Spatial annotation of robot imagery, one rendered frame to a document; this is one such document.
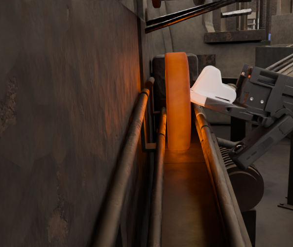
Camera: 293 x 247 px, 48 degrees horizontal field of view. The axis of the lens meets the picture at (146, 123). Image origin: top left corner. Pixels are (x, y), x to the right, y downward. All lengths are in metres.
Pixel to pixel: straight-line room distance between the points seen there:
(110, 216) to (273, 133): 0.38
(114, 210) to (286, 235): 1.42
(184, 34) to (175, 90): 2.78
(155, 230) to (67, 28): 0.18
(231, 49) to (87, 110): 3.00
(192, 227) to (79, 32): 0.24
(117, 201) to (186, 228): 0.16
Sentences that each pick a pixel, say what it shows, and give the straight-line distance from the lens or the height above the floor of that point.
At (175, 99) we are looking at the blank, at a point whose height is 0.75.
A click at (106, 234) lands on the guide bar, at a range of 0.19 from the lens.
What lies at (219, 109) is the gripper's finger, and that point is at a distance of 0.50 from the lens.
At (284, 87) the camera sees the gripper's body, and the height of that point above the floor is 0.76.
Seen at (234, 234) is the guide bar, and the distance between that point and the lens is 0.27.
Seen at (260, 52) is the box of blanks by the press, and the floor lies 0.69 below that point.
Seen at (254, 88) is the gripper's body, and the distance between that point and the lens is 0.51.
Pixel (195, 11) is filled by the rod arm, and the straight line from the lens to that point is 0.63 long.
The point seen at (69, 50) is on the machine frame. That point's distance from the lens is 0.16.
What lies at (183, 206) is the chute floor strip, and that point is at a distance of 0.39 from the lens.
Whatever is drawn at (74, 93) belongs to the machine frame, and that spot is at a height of 0.81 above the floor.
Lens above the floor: 0.83
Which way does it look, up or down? 14 degrees down
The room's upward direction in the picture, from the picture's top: 3 degrees counter-clockwise
